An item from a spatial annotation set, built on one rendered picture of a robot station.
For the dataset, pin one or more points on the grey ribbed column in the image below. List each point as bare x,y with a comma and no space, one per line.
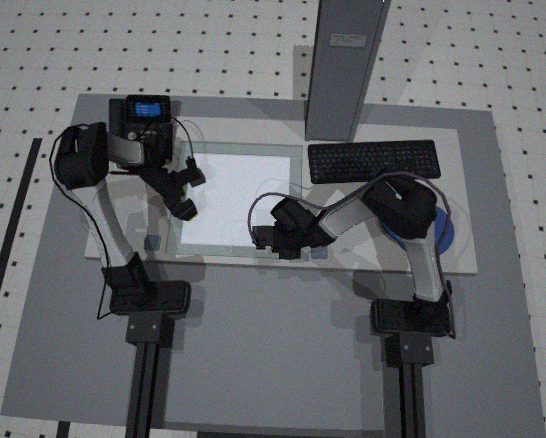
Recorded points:
348,34

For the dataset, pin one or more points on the black keyboard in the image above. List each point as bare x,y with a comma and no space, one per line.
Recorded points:
361,161

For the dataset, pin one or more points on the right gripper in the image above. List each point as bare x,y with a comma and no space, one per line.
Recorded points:
290,250

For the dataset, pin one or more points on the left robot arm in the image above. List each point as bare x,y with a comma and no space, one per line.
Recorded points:
91,165

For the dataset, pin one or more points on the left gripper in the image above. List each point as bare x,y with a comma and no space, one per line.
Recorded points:
171,193

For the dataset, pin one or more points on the black desk telephone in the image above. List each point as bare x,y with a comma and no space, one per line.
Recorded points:
125,115

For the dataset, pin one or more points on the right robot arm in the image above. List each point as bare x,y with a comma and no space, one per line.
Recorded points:
408,221

